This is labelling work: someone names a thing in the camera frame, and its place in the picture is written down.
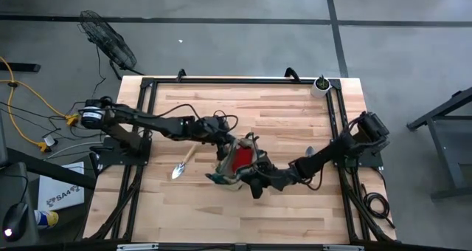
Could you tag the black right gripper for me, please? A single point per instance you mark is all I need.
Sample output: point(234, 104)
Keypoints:
point(280, 175)

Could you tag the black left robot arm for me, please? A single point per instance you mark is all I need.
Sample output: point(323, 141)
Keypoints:
point(158, 122)

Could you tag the yellow blue white bottle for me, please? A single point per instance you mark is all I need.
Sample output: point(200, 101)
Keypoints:
point(46, 218)

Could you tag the silver aluminium rail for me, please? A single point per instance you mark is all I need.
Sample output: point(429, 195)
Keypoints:
point(136, 247)
point(343, 248)

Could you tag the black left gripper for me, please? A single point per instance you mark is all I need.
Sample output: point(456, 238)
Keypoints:
point(214, 131)

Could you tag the black floor bar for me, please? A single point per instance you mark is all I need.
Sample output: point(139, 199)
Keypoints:
point(18, 67)

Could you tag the dark grey cart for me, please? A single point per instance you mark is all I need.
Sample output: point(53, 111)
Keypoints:
point(450, 147)

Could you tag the small power adapter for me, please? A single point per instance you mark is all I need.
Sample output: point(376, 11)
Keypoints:
point(49, 141)

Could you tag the black computer mouse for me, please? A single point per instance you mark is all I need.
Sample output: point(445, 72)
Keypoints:
point(14, 221)

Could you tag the small green plant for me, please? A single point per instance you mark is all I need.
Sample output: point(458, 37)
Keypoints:
point(323, 83)

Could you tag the black metal beam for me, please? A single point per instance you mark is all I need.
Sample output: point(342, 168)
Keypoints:
point(55, 170)

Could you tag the dark grey desk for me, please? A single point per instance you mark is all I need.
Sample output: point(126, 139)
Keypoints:
point(14, 184)

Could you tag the black frame hook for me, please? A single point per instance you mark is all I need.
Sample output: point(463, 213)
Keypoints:
point(181, 74)
point(292, 73)

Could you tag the red gardening glove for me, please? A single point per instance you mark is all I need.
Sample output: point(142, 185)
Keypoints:
point(242, 158)

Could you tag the white printed box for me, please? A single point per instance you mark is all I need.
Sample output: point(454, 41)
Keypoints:
point(60, 188)

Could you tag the black metal table frame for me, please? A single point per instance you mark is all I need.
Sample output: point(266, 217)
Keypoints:
point(147, 107)

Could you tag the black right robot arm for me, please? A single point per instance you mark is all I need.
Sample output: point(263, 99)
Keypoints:
point(332, 151)

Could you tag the black floor fan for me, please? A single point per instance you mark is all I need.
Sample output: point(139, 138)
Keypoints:
point(107, 40)

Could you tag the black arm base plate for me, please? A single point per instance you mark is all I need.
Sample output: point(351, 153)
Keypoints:
point(110, 157)
point(372, 158)

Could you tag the white plant pot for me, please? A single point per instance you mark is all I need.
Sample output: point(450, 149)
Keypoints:
point(319, 92)

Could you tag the beige green gardening tote bag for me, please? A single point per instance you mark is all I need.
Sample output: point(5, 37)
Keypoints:
point(225, 170)

